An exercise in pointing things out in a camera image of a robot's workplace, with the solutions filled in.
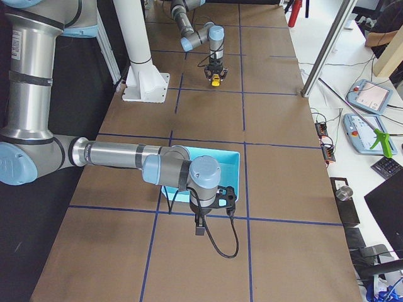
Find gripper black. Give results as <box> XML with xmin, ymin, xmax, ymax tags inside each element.
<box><xmin>190</xmin><ymin>204</ymin><xmax>211</xmax><ymax>236</ymax></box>
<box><xmin>203</xmin><ymin>58</ymin><xmax>228</xmax><ymax>82</ymax></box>

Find yellow beetle toy car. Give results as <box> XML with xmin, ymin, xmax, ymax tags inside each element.
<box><xmin>210</xmin><ymin>74</ymin><xmax>221</xmax><ymax>87</ymax></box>

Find turquoise plastic bin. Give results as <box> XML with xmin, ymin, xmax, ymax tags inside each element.
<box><xmin>161</xmin><ymin>146</ymin><xmax>241</xmax><ymax>204</ymax></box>

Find red cylinder bottle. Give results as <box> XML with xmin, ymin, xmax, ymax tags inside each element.
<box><xmin>288</xmin><ymin>0</ymin><xmax>302</xmax><ymax>28</ymax></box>

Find metal cylinder weight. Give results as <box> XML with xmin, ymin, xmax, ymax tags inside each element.
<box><xmin>335</xmin><ymin>186</ymin><xmax>353</xmax><ymax>201</ymax></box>

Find far teach pendant tablet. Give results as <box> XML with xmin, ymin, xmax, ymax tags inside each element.
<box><xmin>347</xmin><ymin>79</ymin><xmax>393</xmax><ymax>115</ymax></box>

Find teach pendant tablet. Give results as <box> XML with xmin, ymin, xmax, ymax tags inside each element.
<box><xmin>347</xmin><ymin>79</ymin><xmax>393</xmax><ymax>115</ymax></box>
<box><xmin>343</xmin><ymin>113</ymin><xmax>397</xmax><ymax>155</ymax></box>

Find near teach pendant tablet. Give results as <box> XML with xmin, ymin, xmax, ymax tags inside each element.
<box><xmin>343</xmin><ymin>113</ymin><xmax>397</xmax><ymax>155</ymax></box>

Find black keyboard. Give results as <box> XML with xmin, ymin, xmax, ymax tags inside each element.
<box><xmin>371</xmin><ymin>157</ymin><xmax>402</xmax><ymax>179</ymax></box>

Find black camera cable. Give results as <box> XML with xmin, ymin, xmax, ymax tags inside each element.
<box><xmin>168</xmin><ymin>185</ymin><xmax>240</xmax><ymax>259</ymax></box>

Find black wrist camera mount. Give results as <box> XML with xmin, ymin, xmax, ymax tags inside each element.
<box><xmin>210</xmin><ymin>186</ymin><xmax>237</xmax><ymax>218</ymax></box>

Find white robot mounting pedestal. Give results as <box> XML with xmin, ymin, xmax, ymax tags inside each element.
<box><xmin>113</xmin><ymin>0</ymin><xmax>170</xmax><ymax>103</ymax></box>

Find aluminium frame post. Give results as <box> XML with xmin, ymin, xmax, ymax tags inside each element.
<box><xmin>301</xmin><ymin>0</ymin><xmax>357</xmax><ymax>98</ymax></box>

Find reacher grabber tool green handle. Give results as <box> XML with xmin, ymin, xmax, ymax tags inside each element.
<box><xmin>318</xmin><ymin>78</ymin><xmax>392</xmax><ymax>158</ymax></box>

